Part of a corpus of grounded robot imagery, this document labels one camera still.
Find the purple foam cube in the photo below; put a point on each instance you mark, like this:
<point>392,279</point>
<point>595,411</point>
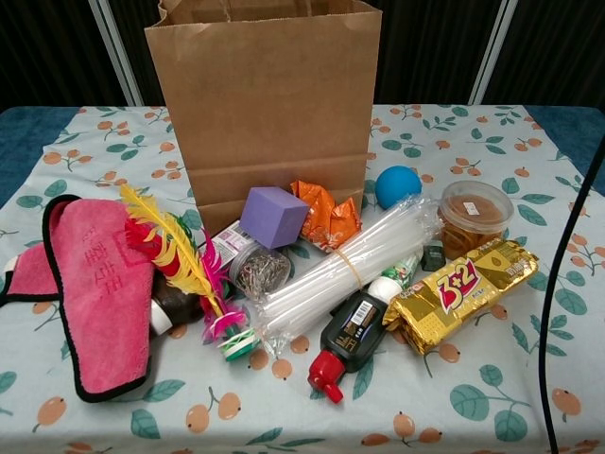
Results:
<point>271,217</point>

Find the bundle of transparent straws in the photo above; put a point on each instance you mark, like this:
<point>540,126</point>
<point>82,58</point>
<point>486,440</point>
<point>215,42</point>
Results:
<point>331,274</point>

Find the blue rubber ball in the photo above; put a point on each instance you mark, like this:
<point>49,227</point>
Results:
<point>397,186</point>

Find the golden biscuit pack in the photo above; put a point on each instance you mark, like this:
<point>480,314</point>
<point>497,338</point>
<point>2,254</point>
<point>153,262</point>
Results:
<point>454,298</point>

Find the clear tub of snacks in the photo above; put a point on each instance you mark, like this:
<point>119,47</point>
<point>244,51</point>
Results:
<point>472,213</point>

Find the clear jar of paper clips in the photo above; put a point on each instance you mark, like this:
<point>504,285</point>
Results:
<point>260,274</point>

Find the brown paper bag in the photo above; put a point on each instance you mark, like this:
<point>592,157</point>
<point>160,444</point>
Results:
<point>264,118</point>

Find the orange crumpled snack wrapper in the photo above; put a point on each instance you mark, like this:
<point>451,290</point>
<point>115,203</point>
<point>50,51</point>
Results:
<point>326,217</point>

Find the white bottle green print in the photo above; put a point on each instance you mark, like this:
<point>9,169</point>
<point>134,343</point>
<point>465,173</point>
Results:
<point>385,286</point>

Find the black ink bottle red cap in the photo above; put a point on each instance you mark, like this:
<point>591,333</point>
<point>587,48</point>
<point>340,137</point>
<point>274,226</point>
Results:
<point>354,326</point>

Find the colourful feather shuttlecock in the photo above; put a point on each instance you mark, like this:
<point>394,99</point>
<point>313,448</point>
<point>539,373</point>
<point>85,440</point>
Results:
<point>189,269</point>

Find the brown bottle white cap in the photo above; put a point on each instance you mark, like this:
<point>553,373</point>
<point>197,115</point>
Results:
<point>182,305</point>

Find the floral print tablecloth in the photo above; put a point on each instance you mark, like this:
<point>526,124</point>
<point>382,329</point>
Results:
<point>472,340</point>

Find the pink towel black trim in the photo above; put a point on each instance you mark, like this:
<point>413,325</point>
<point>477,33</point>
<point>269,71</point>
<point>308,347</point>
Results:
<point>104,307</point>

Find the black partition panel white frame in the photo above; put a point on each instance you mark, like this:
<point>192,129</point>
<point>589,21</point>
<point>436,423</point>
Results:
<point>139,57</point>
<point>47,47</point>
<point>558,47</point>
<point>425,47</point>

